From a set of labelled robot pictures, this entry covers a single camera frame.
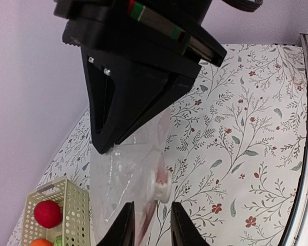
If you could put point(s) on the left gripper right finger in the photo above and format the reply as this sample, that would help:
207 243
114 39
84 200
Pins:
183 231

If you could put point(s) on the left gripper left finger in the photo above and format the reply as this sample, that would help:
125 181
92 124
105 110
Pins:
122 231

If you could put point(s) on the red toy apple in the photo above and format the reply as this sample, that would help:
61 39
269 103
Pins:
48 214

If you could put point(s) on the green toy bitter gourd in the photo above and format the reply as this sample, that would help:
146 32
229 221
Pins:
58 241

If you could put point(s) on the orange toy orange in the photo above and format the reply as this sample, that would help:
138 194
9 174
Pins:
41 242

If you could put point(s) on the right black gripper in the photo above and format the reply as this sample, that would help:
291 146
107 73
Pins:
124 94

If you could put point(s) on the green perforated plastic basket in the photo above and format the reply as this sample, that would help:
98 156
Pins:
74 204

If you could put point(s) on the clear zip top bag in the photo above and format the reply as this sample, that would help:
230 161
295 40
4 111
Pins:
133 171

